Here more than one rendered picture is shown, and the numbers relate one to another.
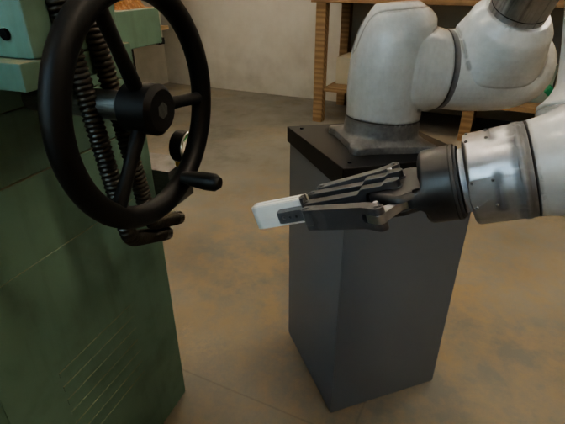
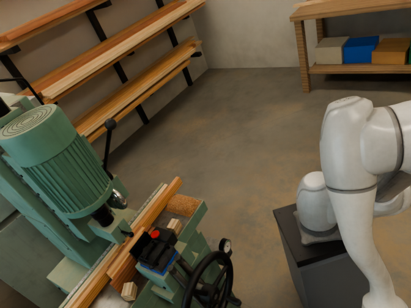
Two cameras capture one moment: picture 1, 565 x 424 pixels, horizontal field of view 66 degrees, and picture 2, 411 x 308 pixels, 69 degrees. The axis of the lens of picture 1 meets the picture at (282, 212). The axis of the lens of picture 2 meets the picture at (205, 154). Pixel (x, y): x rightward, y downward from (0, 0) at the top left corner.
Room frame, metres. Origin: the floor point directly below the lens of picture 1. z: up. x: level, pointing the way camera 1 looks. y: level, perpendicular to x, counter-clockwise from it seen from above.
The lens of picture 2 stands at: (0.07, -0.21, 1.75)
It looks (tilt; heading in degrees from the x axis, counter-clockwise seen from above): 35 degrees down; 24
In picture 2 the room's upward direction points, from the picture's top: 22 degrees counter-clockwise
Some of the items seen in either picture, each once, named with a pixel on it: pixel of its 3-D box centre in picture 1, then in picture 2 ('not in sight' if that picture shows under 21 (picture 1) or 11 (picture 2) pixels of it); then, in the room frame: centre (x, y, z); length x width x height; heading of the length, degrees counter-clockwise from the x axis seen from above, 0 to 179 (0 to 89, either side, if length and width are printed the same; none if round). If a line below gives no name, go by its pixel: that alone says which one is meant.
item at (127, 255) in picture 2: not in sight; (132, 258); (0.57, 0.43, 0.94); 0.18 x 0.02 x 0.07; 160
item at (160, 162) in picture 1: (157, 178); (216, 250); (0.83, 0.26, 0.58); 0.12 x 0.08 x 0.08; 70
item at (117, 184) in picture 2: not in sight; (111, 190); (0.85, 0.60, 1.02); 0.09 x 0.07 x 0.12; 160
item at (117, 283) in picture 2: not in sight; (137, 258); (0.58, 0.41, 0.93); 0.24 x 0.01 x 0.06; 160
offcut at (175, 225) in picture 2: not in sight; (174, 226); (0.72, 0.31, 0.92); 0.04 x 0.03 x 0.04; 166
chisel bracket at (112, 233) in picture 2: not in sight; (111, 227); (0.64, 0.50, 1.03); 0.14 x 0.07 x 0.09; 70
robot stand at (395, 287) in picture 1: (365, 267); (324, 267); (0.91, -0.21, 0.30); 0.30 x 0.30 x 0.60; 20
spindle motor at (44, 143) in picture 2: not in sight; (61, 163); (0.63, 0.48, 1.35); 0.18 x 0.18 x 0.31
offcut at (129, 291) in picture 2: not in sight; (129, 291); (0.46, 0.40, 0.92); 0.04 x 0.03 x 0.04; 10
